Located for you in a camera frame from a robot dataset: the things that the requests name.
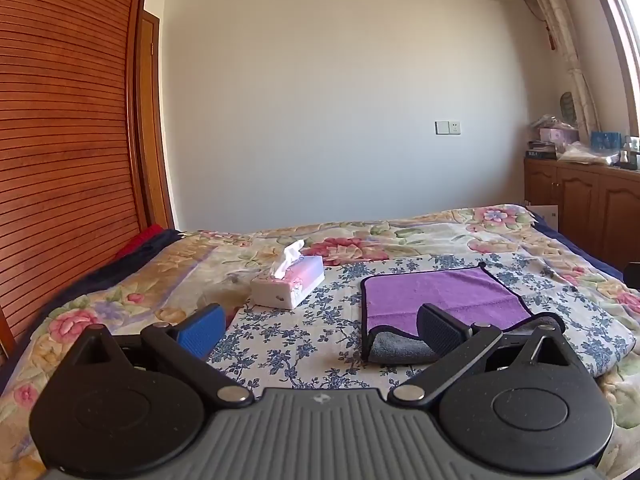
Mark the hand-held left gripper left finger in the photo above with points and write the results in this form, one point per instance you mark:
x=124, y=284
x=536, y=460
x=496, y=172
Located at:
x=201, y=332

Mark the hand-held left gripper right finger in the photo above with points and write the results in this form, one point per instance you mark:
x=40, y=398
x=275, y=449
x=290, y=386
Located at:
x=436, y=331

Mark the purple towel with grey underside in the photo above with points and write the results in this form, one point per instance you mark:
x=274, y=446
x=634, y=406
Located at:
x=450, y=295

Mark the dark blue blanket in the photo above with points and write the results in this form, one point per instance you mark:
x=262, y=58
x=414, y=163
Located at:
x=125, y=265

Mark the white and pink tissue box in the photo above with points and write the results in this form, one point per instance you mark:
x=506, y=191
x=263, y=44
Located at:
x=295, y=282

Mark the red cloth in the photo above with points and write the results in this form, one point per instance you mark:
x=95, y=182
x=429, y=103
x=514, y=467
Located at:
x=142, y=240

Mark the blue floral bed sheet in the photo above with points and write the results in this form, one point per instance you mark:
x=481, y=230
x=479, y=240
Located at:
x=320, y=330

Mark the colourful floral quilt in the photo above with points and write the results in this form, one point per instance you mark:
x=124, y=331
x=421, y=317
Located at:
x=350, y=242

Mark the white cardboard box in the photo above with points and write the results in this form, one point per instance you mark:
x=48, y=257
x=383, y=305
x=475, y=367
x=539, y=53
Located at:
x=545, y=214

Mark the dark blue mattress edge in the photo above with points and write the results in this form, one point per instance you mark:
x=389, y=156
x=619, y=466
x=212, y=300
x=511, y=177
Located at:
x=582, y=250

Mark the wooden cabinet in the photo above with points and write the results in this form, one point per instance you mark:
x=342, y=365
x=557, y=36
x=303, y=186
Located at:
x=580, y=200

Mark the stack of books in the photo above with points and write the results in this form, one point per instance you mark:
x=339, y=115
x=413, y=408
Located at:
x=541, y=151

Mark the wooden door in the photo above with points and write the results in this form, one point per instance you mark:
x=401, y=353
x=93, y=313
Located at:
x=152, y=125

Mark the purple box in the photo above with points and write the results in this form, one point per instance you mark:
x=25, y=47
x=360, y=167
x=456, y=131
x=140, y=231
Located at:
x=559, y=135

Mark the clear plastic bag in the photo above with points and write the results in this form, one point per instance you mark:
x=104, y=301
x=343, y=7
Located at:
x=587, y=154

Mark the wooden slatted wardrobe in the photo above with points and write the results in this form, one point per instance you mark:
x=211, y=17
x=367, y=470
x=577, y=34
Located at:
x=65, y=135

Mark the blue box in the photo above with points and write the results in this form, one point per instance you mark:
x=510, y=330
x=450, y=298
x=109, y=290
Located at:
x=606, y=140

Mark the small dark bottle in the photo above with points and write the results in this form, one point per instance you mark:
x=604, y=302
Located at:
x=631, y=152

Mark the patterned curtain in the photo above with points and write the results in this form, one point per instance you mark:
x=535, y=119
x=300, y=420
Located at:
x=562, y=35

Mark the white wall socket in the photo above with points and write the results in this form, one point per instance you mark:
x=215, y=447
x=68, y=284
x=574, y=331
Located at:
x=448, y=127

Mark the wooden window frame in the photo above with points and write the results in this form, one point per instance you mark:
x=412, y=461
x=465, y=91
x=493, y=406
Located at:
x=612, y=25

